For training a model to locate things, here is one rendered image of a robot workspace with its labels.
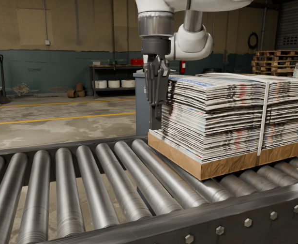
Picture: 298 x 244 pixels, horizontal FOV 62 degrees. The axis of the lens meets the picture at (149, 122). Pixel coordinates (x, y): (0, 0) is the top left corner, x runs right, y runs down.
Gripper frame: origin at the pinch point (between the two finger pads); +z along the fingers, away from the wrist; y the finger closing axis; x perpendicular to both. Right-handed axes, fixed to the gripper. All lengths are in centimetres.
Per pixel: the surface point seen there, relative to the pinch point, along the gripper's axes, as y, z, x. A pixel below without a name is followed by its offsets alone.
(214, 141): -15.2, 3.2, -8.7
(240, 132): -14.3, 2.3, -17.0
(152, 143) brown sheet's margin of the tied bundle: 9.0, 10.8, -2.7
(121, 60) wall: 696, -9, -169
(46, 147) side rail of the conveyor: 23.1, 13.1, 29.5
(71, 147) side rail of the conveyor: 21.4, 13.6, 21.6
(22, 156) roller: 18.4, 13.4, 36.3
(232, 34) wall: 696, -97, -570
